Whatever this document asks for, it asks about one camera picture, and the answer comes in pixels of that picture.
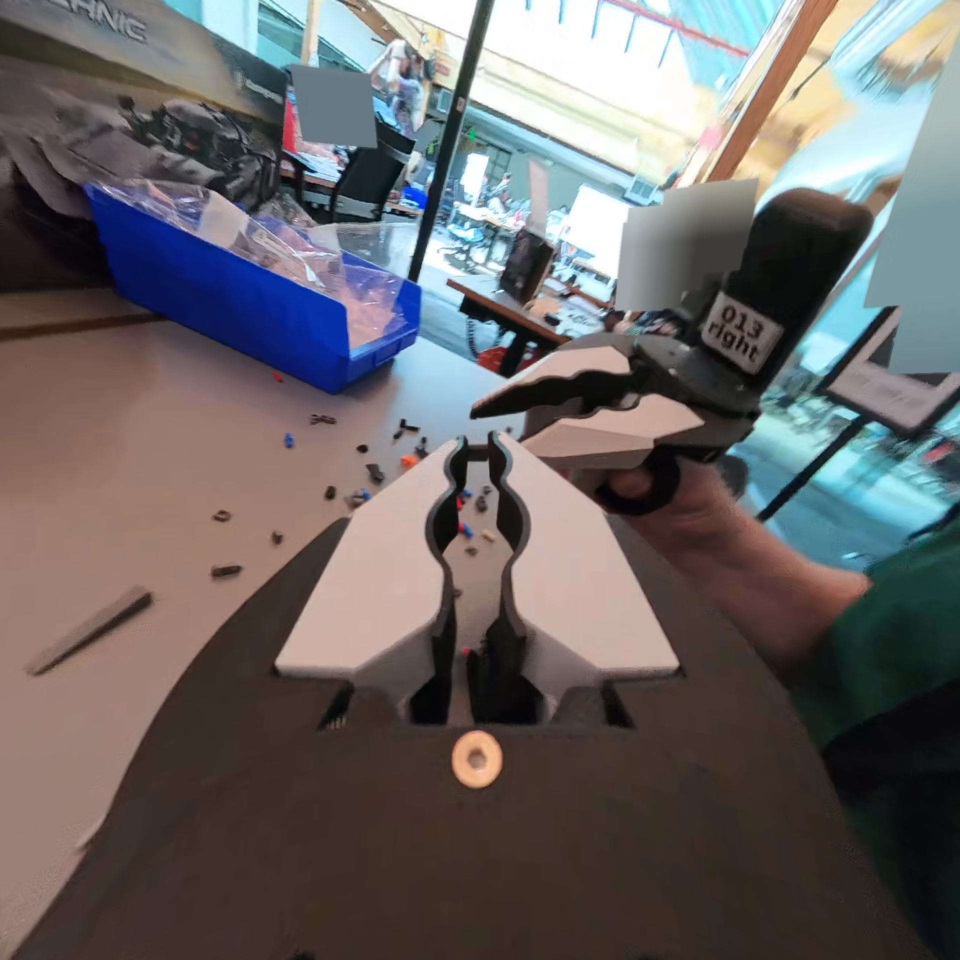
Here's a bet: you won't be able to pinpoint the person's green shirt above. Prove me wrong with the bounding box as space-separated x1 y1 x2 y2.
791 506 960 960

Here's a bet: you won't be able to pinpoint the scattered small lego pieces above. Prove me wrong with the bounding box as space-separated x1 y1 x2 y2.
210 367 500 582

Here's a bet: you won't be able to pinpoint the black office chair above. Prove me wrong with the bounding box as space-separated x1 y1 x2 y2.
330 120 417 222

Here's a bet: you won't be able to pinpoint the black box on desk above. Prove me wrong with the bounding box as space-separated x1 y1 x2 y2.
498 227 558 305

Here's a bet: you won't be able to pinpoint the blue plastic bin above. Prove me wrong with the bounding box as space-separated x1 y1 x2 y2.
84 182 423 395

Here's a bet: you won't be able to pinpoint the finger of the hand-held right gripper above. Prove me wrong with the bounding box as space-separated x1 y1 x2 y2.
521 393 706 470
471 346 639 421

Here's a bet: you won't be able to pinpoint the person's right hand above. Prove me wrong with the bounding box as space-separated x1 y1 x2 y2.
558 459 751 575

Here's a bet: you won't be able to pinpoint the black framed sign stand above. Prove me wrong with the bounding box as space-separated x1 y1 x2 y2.
757 303 960 526

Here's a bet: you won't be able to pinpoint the clear plastic bags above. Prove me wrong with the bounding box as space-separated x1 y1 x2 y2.
97 180 410 350

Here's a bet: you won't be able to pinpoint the wooden office desk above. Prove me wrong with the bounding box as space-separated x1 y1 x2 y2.
447 273 624 376

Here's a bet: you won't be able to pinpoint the grey wedge lego piece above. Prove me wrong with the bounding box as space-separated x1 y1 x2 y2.
26 588 155 676

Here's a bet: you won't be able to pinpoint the black pole stand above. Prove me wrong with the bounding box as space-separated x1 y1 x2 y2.
408 0 489 282

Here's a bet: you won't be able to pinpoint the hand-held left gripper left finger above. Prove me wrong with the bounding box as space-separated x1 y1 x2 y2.
275 437 471 712

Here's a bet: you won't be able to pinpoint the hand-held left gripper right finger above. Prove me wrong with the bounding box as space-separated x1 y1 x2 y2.
487 431 681 712

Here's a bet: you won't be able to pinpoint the person's right forearm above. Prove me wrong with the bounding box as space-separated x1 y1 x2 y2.
675 510 879 687

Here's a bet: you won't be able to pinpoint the dark lego set box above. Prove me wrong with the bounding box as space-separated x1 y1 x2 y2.
0 0 290 294

